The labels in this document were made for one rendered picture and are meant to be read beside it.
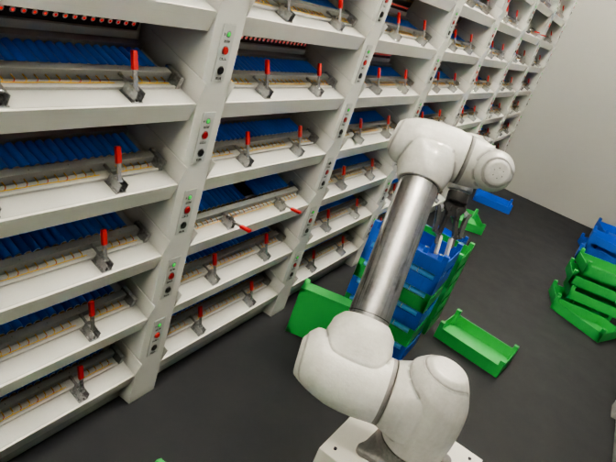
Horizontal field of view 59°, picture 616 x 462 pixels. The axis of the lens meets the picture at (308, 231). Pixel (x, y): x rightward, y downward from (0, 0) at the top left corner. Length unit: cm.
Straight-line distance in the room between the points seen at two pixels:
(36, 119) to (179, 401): 99
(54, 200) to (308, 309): 116
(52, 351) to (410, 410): 78
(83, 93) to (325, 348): 70
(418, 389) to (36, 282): 81
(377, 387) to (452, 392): 16
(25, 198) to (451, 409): 92
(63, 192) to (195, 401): 83
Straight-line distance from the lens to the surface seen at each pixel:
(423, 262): 200
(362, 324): 124
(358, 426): 143
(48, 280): 123
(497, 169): 141
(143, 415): 166
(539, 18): 450
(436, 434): 127
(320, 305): 201
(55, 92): 105
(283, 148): 170
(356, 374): 122
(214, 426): 168
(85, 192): 115
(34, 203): 109
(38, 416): 148
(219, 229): 155
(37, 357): 134
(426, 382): 122
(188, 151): 127
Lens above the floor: 120
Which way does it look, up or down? 24 degrees down
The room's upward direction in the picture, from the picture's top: 19 degrees clockwise
